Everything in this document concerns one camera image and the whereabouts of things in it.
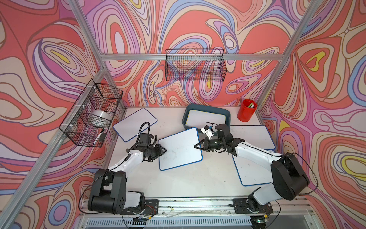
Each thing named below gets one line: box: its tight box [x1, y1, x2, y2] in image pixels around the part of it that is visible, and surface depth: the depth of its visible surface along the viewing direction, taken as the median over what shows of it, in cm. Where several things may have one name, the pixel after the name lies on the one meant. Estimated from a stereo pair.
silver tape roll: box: [90, 110, 113, 126], surface depth 73 cm
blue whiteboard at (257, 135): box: [230, 124, 276, 150], surface depth 106 cm
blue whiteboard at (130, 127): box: [112, 107, 158, 143], surface depth 117 cm
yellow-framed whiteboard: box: [185, 109, 226, 129], surface depth 113 cm
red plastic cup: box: [236, 98, 258, 123], surface depth 109 cm
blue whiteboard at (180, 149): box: [157, 127, 203, 171], surface depth 88 cm
